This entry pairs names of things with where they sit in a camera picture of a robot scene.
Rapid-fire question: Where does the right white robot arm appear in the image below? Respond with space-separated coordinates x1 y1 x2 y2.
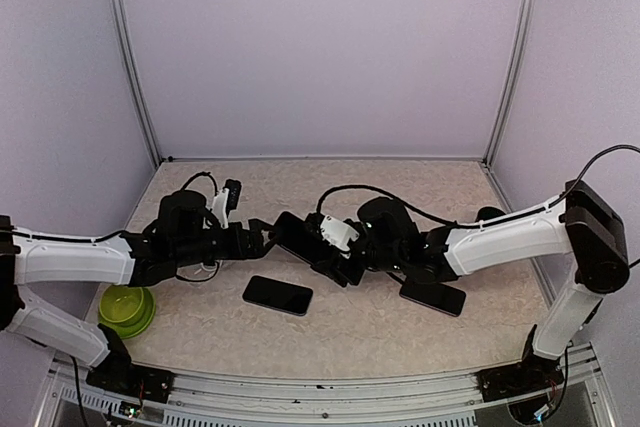
305 179 631 391

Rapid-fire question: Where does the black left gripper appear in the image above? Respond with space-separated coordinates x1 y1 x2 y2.
172 217 284 267

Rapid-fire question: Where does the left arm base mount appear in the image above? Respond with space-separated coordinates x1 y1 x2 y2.
86 364 175 404

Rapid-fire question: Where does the green plastic bowl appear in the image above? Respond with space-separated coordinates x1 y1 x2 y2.
98 285 156 339

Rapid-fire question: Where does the black phone centre table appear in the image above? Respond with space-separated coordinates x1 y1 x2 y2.
242 275 313 316

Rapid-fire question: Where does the clear magsafe phone case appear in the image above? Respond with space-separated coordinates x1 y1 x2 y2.
189 262 220 282

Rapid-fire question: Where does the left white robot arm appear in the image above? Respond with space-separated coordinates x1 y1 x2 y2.
1 190 275 392

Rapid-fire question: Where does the aluminium frame post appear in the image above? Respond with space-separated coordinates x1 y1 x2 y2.
109 0 163 169
483 0 535 170

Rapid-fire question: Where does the dark red phone right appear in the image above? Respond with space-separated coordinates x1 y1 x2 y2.
399 281 466 317

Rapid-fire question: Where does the left aluminium frame post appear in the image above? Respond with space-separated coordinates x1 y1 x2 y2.
109 0 163 169

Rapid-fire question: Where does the right aluminium frame post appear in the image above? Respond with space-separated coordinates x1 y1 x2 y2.
483 0 535 170

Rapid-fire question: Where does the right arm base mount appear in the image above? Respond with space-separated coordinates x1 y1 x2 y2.
476 361 564 402

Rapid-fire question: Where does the aluminium front rail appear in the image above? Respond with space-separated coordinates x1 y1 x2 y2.
34 341 616 427

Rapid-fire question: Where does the dark green mug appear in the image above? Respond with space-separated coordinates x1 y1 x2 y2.
475 206 505 222

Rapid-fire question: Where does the black smartphone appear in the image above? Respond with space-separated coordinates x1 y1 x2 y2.
273 210 366 286

